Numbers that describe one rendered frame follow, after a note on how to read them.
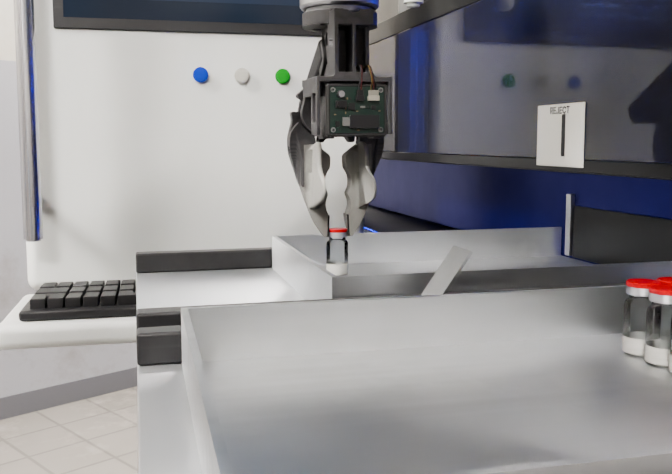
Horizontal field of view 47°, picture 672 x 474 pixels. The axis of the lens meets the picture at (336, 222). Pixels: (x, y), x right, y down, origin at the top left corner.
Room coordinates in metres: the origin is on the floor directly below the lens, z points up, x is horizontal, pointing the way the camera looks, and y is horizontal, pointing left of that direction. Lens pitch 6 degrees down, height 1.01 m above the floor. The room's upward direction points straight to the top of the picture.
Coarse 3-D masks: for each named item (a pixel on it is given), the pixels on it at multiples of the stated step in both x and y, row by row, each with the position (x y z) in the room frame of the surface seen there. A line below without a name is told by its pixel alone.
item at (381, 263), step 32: (288, 256) 0.73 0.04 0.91; (320, 256) 0.82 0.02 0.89; (352, 256) 0.83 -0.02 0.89; (384, 256) 0.84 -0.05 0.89; (416, 256) 0.85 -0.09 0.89; (480, 256) 0.87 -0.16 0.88; (512, 256) 0.88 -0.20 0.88; (544, 256) 0.89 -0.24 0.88; (320, 288) 0.60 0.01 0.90; (352, 288) 0.57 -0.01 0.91; (384, 288) 0.57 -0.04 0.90; (416, 288) 0.58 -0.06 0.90; (480, 288) 0.59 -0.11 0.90; (512, 288) 0.60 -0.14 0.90
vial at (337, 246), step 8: (344, 232) 0.76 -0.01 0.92; (328, 240) 0.76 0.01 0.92; (336, 240) 0.76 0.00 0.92; (344, 240) 0.76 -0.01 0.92; (328, 248) 0.76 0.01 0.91; (336, 248) 0.76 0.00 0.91; (344, 248) 0.76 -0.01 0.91; (328, 256) 0.76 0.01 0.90; (336, 256) 0.76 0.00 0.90; (344, 256) 0.76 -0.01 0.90; (328, 264) 0.76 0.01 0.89; (336, 264) 0.76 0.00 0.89; (344, 264) 0.76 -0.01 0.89; (336, 272) 0.76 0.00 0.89; (344, 272) 0.76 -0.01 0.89
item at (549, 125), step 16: (544, 112) 0.78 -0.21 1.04; (560, 112) 0.75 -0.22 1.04; (576, 112) 0.72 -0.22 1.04; (544, 128) 0.78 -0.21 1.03; (560, 128) 0.75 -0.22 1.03; (576, 128) 0.72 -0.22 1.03; (544, 144) 0.78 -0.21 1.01; (560, 144) 0.75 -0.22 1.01; (576, 144) 0.72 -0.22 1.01; (544, 160) 0.78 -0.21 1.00; (560, 160) 0.75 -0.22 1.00; (576, 160) 0.72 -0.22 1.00
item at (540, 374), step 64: (192, 320) 0.46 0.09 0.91; (256, 320) 0.46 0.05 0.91; (320, 320) 0.47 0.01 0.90; (384, 320) 0.48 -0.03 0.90; (448, 320) 0.49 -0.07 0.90; (512, 320) 0.51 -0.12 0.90; (576, 320) 0.52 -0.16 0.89; (192, 384) 0.35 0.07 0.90; (256, 384) 0.41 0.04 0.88; (320, 384) 0.41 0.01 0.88; (384, 384) 0.41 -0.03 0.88; (448, 384) 0.41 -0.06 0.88; (512, 384) 0.41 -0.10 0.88; (576, 384) 0.41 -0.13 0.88; (640, 384) 0.41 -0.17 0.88; (256, 448) 0.32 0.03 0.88; (320, 448) 0.32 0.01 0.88; (384, 448) 0.32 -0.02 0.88; (448, 448) 0.32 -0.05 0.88; (512, 448) 0.32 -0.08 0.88; (576, 448) 0.32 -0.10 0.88; (640, 448) 0.32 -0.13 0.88
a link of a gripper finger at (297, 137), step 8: (296, 112) 0.76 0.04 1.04; (296, 120) 0.76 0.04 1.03; (296, 128) 0.75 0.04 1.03; (304, 128) 0.75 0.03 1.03; (288, 136) 0.76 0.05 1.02; (296, 136) 0.75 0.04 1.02; (304, 136) 0.75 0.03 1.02; (312, 136) 0.75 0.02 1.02; (288, 144) 0.76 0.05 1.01; (296, 144) 0.75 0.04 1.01; (304, 144) 0.75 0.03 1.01; (312, 144) 0.75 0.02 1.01; (288, 152) 0.76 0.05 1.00; (296, 152) 0.75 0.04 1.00; (296, 160) 0.76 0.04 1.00; (296, 168) 0.76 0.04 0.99; (296, 176) 0.76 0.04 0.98; (304, 184) 0.75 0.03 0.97
